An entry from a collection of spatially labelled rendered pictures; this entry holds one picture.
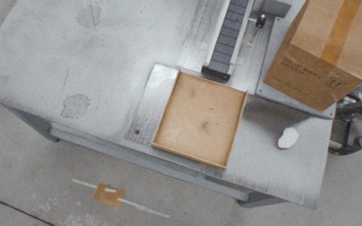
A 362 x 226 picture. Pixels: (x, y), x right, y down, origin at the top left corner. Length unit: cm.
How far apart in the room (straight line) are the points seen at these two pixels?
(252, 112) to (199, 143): 23
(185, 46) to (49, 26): 53
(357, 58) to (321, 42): 11
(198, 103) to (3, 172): 136
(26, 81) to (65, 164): 85
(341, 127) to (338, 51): 102
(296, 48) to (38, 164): 159
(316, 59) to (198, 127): 43
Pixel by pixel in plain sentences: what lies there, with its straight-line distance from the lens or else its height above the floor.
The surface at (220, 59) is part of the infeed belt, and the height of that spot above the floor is 88.
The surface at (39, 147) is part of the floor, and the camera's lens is 206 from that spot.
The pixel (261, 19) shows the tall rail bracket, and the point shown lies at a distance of 117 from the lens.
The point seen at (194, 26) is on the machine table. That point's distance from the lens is 128.
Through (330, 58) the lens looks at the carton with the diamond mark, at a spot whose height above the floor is 112.
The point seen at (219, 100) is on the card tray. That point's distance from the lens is 113.
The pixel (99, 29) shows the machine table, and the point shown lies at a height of 83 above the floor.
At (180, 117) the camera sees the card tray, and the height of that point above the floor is 83.
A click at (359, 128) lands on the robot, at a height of 28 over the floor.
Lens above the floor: 187
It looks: 71 degrees down
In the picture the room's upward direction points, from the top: 10 degrees clockwise
